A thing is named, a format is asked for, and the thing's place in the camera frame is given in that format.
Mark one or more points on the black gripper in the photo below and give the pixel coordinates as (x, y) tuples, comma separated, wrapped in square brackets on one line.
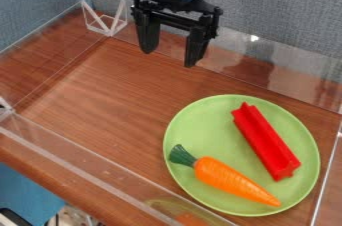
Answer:
[(182, 16)]

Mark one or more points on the orange toy carrot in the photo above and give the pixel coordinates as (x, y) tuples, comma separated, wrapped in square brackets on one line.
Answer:
[(222, 177)]

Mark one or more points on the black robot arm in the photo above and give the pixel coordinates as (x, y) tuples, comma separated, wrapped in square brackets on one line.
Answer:
[(194, 16)]

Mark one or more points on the green plate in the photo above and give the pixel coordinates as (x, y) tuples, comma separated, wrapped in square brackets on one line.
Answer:
[(203, 129)]

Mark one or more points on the red plastic block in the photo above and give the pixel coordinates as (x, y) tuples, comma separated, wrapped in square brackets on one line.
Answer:
[(274, 153)]

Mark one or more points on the clear acrylic corner bracket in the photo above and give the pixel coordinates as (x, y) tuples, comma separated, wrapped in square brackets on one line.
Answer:
[(104, 24)]

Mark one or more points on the clear acrylic enclosure wall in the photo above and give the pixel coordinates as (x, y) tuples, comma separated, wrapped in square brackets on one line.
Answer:
[(86, 105)]

